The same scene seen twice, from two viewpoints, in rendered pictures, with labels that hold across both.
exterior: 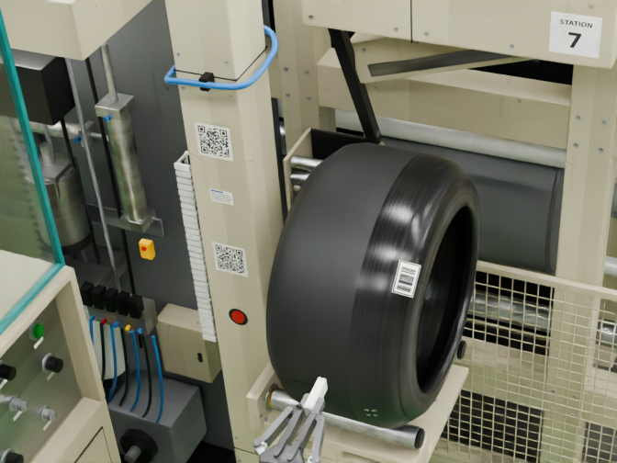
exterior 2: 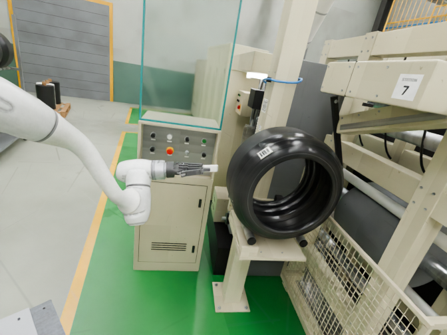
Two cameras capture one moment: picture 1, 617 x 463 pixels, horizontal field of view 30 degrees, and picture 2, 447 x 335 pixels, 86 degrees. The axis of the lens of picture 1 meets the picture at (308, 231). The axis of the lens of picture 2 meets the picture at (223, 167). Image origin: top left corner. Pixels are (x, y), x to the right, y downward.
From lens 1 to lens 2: 1.59 m
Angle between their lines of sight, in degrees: 47
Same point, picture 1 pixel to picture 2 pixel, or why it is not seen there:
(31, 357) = (199, 147)
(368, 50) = (343, 118)
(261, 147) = (277, 116)
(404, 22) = (345, 86)
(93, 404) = (209, 178)
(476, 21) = (368, 84)
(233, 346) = not seen: hidden behind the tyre
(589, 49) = (410, 95)
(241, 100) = (273, 88)
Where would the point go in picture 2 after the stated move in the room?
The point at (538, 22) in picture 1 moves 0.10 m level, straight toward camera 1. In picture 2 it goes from (392, 81) to (373, 76)
